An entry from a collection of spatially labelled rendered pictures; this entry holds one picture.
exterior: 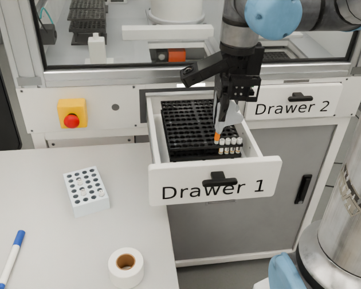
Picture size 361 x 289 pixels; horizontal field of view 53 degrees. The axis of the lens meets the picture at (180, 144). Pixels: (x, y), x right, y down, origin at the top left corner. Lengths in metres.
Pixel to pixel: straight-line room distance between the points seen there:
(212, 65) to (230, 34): 0.07
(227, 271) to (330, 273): 1.33
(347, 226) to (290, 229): 1.25
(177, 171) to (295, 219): 0.91
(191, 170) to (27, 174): 0.48
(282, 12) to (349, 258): 0.35
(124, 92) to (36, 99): 0.24
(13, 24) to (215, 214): 0.94
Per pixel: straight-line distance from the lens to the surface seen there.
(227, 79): 0.74
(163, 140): 0.97
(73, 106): 1.00
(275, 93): 1.10
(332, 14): 0.64
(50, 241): 0.87
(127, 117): 1.06
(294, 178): 1.40
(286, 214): 1.54
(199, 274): 1.69
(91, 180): 0.92
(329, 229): 0.39
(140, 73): 0.99
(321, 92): 1.16
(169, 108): 0.99
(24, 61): 1.01
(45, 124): 1.10
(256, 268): 1.76
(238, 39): 0.71
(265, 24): 0.58
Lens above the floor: 1.41
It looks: 37 degrees down
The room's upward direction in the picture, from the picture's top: 3 degrees clockwise
